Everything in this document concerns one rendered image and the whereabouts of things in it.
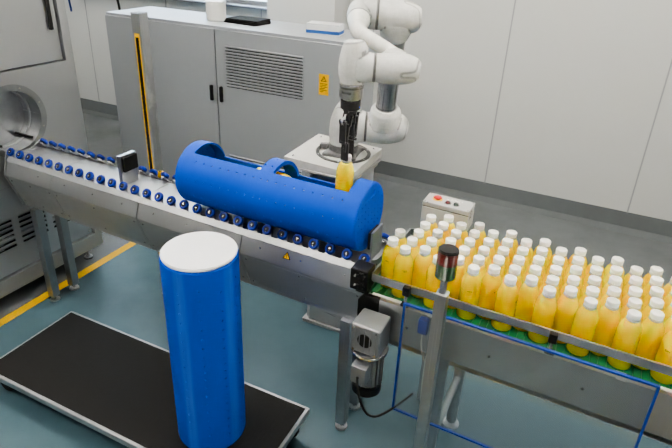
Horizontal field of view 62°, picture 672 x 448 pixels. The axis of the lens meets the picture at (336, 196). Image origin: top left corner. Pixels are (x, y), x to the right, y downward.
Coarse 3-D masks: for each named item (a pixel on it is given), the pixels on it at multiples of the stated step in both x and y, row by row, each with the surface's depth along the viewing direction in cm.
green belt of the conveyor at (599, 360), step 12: (372, 288) 211; (384, 288) 211; (408, 300) 204; (420, 300) 205; (480, 324) 193; (516, 336) 196; (552, 348) 184; (564, 348) 192; (588, 360) 179; (600, 360) 179; (624, 372) 175; (636, 372) 175; (648, 372) 175; (660, 384) 170
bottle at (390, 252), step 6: (390, 246) 204; (396, 246) 204; (384, 252) 206; (390, 252) 204; (396, 252) 204; (384, 258) 206; (390, 258) 205; (384, 264) 207; (390, 264) 206; (384, 270) 208; (390, 270) 207; (384, 276) 209; (390, 276) 208; (390, 288) 211
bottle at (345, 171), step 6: (342, 162) 215; (348, 162) 214; (342, 168) 215; (348, 168) 214; (336, 174) 218; (342, 174) 215; (348, 174) 215; (336, 180) 218; (342, 180) 216; (348, 180) 216; (336, 186) 219; (342, 186) 217; (348, 186) 218
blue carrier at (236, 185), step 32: (192, 160) 241; (224, 160) 264; (192, 192) 242; (224, 192) 233; (256, 192) 226; (288, 192) 220; (320, 192) 216; (352, 192) 212; (288, 224) 225; (320, 224) 216; (352, 224) 209
